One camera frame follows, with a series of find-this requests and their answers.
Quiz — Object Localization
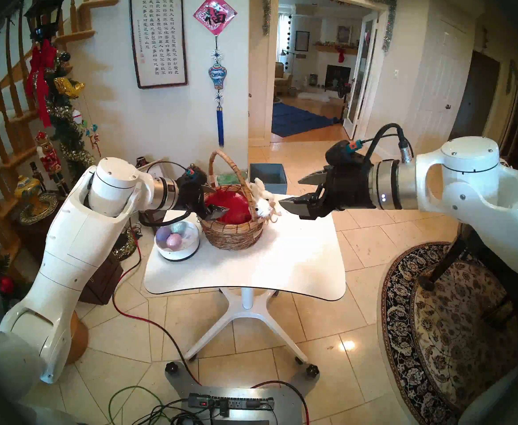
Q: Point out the white panel door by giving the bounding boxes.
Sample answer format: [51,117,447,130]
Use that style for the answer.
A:
[401,17,474,155]

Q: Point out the white glass door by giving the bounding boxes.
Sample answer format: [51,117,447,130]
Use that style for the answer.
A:
[343,10,381,139]

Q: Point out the large oriental floral rug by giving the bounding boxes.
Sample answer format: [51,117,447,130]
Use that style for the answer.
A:
[381,242,518,425]

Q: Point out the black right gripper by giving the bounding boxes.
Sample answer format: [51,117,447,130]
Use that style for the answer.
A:
[279,161,374,220]

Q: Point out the black power strip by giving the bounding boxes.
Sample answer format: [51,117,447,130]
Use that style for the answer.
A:
[187,393,275,411]

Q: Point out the red fabric basket lining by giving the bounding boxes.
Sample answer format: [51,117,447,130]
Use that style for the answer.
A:
[206,190,253,225]

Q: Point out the white round bowl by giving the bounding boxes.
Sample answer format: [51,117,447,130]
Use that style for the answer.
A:
[154,220,200,262]

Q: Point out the red diamond fu decoration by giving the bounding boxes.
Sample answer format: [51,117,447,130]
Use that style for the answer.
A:
[193,0,238,36]

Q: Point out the small dark nutcracker figure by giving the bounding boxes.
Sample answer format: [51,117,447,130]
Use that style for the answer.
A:
[29,162,47,192]

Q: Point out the silver tinsel doorway garland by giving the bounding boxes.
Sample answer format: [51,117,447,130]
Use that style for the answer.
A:
[262,0,397,53]

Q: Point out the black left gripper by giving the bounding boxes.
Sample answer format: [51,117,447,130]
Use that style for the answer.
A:
[177,180,229,221]

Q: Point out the blue vase hanging with tassel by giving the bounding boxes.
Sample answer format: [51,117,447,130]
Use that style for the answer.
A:
[208,35,227,148]

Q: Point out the green garland with gold tinsel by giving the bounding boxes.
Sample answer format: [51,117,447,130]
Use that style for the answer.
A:
[46,50,113,194]

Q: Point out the red nutcracker figure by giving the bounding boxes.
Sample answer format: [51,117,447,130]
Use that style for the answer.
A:
[35,131,71,197]

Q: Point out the yellow cloisonne urn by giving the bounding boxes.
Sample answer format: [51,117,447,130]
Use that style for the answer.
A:
[14,175,42,210]

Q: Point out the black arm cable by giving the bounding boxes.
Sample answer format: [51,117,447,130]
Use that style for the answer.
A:
[361,123,414,163]
[137,161,193,228]

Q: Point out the white table pedestal base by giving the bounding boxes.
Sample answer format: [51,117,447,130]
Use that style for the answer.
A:
[184,287,308,365]

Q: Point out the red ribbon bow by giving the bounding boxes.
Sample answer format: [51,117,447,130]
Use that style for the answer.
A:
[25,39,58,128]

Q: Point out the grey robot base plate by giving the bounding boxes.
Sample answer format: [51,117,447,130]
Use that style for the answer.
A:
[165,362,319,425]

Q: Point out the black lantern lamp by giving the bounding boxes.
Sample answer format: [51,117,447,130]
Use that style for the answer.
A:
[23,0,66,42]

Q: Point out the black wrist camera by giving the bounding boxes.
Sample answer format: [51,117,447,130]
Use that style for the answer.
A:
[325,141,368,166]
[183,164,208,185]

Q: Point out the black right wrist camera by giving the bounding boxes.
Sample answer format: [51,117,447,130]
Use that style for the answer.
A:
[325,141,368,166]

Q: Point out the black cable bundle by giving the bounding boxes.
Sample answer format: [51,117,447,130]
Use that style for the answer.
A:
[131,398,224,425]

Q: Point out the wicker basket with handle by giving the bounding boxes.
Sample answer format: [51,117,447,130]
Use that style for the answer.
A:
[199,150,281,251]

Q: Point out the colourful hanging ornaments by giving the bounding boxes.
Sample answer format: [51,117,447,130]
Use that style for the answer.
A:
[84,123,102,157]

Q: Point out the dark wooden side table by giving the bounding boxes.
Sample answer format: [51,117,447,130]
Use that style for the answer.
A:
[11,192,124,305]

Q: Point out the beige armchair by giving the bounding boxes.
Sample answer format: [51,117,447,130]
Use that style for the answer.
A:
[274,62,294,90]

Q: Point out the white plush bunny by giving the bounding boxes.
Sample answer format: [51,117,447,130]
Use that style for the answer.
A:
[257,194,281,223]
[250,178,275,201]

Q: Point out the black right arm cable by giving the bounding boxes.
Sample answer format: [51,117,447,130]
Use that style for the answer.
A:
[361,123,414,163]

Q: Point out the ornate decorative plate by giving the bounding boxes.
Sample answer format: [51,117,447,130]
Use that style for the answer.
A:
[19,193,59,225]

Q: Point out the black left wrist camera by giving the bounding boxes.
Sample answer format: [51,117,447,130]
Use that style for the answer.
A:
[183,164,208,185]

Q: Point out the framed calligraphy scroll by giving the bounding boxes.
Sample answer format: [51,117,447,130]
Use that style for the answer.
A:
[129,0,189,89]

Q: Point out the green cable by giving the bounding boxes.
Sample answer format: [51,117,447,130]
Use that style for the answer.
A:
[108,386,166,425]

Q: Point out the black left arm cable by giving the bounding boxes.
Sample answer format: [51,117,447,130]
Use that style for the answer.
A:
[137,161,193,228]

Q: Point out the wooden stair banister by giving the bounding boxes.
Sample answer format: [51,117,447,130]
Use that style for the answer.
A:
[0,0,120,365]

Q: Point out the blue fabric storage bin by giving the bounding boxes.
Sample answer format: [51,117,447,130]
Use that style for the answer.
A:
[249,163,287,194]

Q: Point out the black fireplace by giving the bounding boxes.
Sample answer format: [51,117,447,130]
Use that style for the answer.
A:
[324,65,351,90]

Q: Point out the blue floor rug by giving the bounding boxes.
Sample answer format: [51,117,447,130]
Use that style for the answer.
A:
[271,102,343,138]

